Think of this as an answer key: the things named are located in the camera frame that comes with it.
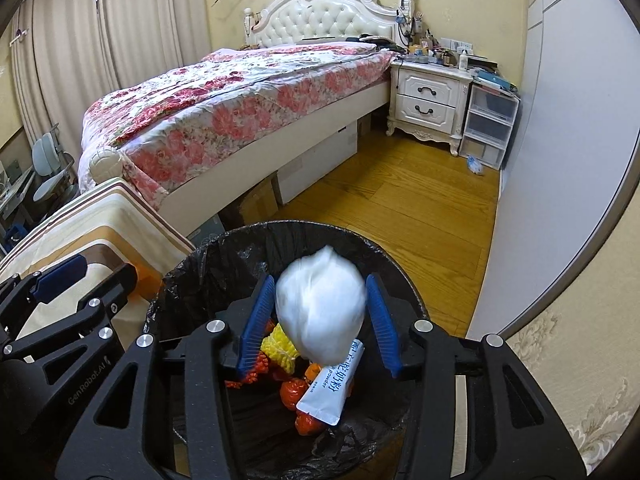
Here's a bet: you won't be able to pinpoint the white storage box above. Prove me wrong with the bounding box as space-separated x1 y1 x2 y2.
277 120 359 206

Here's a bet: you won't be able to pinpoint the white wardrobe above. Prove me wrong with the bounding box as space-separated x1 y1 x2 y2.
465 0 640 341

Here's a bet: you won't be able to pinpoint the cream volleyball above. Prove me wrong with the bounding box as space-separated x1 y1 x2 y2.
90 147 124 184

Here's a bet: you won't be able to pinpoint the group of small bottles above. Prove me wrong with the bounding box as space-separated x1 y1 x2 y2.
400 25 474 69

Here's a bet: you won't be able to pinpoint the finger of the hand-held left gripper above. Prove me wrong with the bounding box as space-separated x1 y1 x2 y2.
0 254 89 332
0 263 139 362

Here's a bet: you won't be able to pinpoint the white nightstand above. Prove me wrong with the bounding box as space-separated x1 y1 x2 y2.
385 57 474 157

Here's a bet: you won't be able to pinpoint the white milk powder packet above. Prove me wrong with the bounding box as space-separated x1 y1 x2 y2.
295 339 366 427

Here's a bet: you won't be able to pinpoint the black lined trash bin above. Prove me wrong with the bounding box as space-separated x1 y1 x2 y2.
145 220 436 480

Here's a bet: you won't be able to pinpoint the beige curtains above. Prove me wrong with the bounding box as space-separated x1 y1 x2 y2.
10 0 216 161

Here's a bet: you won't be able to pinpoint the white plastic bag ball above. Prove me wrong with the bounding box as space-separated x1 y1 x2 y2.
275 246 367 364

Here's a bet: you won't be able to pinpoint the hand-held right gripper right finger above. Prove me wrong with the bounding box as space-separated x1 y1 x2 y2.
365 274 587 480

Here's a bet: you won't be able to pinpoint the grey study desk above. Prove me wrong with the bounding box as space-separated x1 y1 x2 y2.
0 160 38 241

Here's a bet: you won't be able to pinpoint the grey blue desk chair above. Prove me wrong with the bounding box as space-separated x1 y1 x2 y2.
32 132 81 202

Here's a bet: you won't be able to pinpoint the yellow foam fruit net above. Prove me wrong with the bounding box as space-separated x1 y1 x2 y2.
260 324 302 375

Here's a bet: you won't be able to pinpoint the orange plastic bag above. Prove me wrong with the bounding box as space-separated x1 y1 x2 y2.
294 408 327 437
279 379 307 409

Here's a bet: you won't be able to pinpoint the clear plastic drawer unit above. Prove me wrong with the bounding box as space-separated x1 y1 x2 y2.
459 82 521 171

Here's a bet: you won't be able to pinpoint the floral bedspread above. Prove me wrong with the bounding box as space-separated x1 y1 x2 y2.
80 42 396 211

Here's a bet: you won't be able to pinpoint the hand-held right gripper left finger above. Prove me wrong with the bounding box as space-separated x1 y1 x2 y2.
55 274 277 480

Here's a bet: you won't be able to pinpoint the white bed with tufted headboard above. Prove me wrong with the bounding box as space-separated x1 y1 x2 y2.
80 0 416 241

